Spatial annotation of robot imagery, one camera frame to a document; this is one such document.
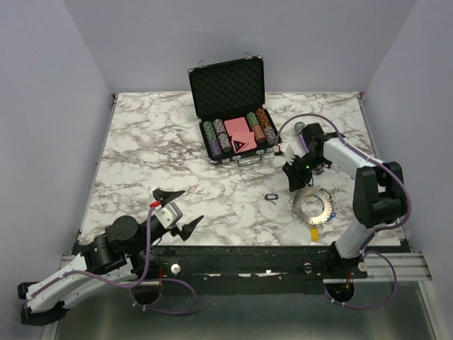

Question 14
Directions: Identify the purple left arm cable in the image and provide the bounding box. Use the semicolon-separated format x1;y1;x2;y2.
23;207;198;315

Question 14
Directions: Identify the purple glitter toy microphone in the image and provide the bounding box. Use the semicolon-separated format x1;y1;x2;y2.
294;122;323;175

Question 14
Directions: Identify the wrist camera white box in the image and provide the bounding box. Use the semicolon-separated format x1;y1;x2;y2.
273;143;301;165
151;203;183;230

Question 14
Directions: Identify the yellow key tag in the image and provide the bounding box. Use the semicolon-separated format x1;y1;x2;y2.
310;226;319;242

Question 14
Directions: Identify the pink playing card deck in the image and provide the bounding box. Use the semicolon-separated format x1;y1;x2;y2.
224;117;257;154

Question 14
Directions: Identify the silver disc keyring holder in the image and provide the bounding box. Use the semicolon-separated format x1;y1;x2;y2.
289;186;333;228

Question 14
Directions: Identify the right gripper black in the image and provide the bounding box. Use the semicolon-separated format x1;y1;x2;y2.
282;152;328;193

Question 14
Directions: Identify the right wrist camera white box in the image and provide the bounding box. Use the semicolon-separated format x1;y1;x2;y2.
273;143;301;165

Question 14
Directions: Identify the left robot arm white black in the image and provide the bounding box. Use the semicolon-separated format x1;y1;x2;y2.
17;189;202;327

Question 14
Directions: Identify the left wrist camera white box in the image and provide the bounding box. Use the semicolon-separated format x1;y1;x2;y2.
151;203;183;230

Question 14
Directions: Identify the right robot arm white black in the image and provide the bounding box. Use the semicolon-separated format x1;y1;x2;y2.
282;123;411;278

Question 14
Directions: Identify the key with black tag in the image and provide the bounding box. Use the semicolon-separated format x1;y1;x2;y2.
263;193;279;203

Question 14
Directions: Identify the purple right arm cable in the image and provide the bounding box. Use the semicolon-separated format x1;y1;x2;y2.
277;113;413;308

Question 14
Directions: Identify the black poker chip case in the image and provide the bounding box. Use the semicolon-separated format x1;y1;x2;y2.
188;56;281;166

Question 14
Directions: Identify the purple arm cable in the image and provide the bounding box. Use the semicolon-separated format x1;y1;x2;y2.
23;207;198;315
277;113;413;308

